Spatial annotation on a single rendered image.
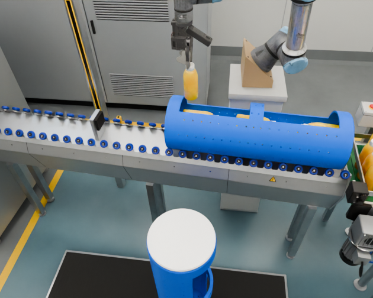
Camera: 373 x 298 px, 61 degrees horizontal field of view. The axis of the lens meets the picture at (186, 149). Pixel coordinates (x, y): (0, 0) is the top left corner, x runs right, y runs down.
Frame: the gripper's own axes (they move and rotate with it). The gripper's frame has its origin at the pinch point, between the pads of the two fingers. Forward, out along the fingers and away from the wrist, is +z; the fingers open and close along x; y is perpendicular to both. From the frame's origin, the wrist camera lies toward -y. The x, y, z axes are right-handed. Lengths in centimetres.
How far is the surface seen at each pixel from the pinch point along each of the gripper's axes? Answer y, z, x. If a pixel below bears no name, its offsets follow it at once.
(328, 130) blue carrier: -65, 24, 8
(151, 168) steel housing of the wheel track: 21, 59, 13
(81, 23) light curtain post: 67, -1, -32
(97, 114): 54, 36, -1
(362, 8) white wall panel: -147, 76, -278
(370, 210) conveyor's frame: -92, 58, 23
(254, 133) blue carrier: -32.5, 26.8, 11.4
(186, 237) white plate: -9, 41, 62
